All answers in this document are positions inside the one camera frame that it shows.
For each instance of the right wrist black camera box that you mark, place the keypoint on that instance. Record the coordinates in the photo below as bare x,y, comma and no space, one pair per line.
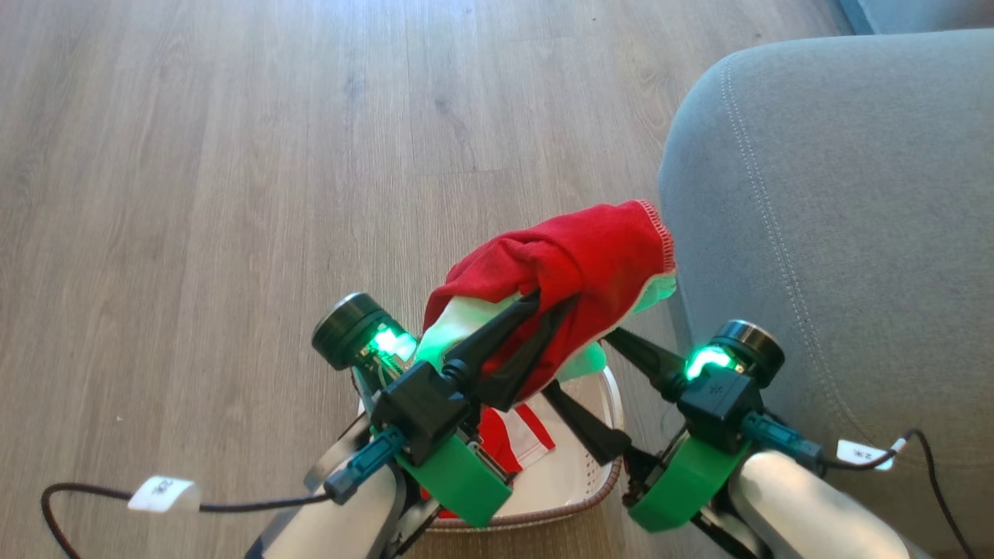
718,407

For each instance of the white perforated laundry basket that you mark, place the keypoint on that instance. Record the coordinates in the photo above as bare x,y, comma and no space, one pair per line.
575,466

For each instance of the red jersey with number 23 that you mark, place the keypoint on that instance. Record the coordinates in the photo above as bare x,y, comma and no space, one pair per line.
516,435

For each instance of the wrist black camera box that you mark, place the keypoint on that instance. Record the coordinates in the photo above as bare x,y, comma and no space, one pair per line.
419,407
718,407

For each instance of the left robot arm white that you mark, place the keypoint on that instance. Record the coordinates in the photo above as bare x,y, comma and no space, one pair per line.
334,528

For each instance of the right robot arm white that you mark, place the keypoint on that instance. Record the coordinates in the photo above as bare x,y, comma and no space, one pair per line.
808,512

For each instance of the grey fabric sofa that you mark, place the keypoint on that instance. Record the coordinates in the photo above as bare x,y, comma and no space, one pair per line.
839,217

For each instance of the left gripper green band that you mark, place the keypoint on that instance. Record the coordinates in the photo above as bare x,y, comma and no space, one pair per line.
454,477

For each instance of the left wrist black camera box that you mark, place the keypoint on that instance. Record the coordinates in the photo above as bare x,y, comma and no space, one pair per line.
419,407

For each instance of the small red garment white lining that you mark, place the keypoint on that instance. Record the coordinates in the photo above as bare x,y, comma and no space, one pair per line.
590,256

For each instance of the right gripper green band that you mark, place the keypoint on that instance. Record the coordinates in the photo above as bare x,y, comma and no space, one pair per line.
683,481

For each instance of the blue-grey sofa cushion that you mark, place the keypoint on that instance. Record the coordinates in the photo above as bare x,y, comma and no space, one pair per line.
924,14

